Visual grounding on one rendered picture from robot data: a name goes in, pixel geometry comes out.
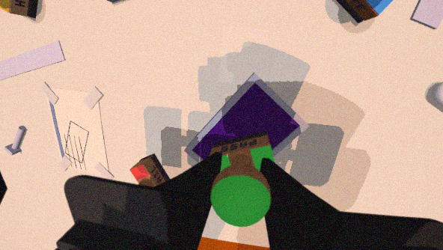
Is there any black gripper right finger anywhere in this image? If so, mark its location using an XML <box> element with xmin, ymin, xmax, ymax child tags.
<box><xmin>260</xmin><ymin>158</ymin><xmax>443</xmax><ymax>250</ymax></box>

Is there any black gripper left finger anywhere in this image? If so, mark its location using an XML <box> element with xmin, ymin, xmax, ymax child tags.
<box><xmin>64</xmin><ymin>152</ymin><xmax>222</xmax><ymax>250</ymax></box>

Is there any red-handled fail stamp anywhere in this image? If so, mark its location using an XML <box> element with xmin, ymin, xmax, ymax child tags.
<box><xmin>130</xmin><ymin>153</ymin><xmax>170</xmax><ymax>187</ymax></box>

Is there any purple ink pad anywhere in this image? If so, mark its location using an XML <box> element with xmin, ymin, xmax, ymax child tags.
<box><xmin>184</xmin><ymin>73</ymin><xmax>309</xmax><ymax>163</ymax></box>

